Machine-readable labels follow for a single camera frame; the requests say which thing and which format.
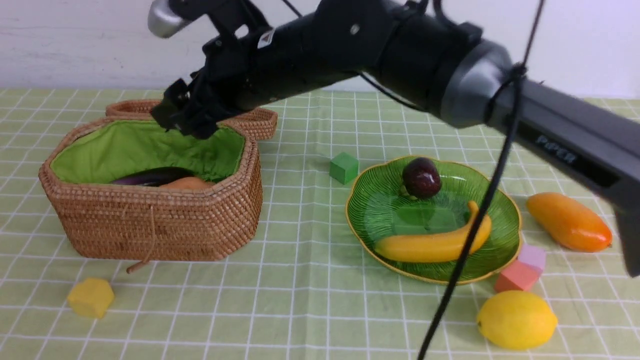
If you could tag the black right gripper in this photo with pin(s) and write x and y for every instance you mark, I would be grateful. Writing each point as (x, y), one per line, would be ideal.
(251, 64)

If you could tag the purple toy eggplant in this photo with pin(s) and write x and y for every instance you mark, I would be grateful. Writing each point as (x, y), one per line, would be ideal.
(154, 177)

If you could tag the brown toy potato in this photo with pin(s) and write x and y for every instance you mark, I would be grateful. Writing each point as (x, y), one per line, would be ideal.
(188, 183)

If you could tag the dark purple toy mangosteen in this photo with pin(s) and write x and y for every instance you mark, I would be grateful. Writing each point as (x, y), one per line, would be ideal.
(420, 179)

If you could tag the yellow toy banana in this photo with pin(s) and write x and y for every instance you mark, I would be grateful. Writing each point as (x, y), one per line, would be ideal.
(427, 248)

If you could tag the yellow toy lemon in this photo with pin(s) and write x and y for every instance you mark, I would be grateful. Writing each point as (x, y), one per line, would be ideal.
(516, 320)

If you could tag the orange toy mango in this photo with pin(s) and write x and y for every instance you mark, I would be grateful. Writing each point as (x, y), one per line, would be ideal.
(570, 223)

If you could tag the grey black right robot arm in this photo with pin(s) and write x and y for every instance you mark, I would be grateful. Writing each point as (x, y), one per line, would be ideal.
(444, 69)

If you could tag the woven wicker basket lid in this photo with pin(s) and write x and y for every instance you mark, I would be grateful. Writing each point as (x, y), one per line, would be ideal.
(259, 124)

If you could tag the woven wicker basket green lining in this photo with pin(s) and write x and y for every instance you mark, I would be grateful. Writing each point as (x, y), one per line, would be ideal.
(103, 220)

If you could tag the green foam cube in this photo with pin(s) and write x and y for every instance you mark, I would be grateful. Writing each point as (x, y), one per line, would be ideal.
(344, 168)

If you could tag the yellow foam block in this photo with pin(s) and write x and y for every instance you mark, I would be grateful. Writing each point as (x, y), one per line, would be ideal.
(91, 298)

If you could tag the green checkered tablecloth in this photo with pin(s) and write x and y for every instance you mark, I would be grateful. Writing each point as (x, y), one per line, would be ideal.
(303, 289)

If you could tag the green glass leaf plate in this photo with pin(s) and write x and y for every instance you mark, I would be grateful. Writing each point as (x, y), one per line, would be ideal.
(376, 209)

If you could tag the pink foam cube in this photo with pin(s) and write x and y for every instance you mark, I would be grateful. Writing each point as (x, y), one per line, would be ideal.
(518, 276)

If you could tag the lilac foam cube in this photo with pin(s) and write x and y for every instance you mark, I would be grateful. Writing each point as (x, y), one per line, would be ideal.
(534, 257)

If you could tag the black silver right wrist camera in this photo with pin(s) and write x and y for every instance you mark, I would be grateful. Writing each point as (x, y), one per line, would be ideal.
(168, 17)

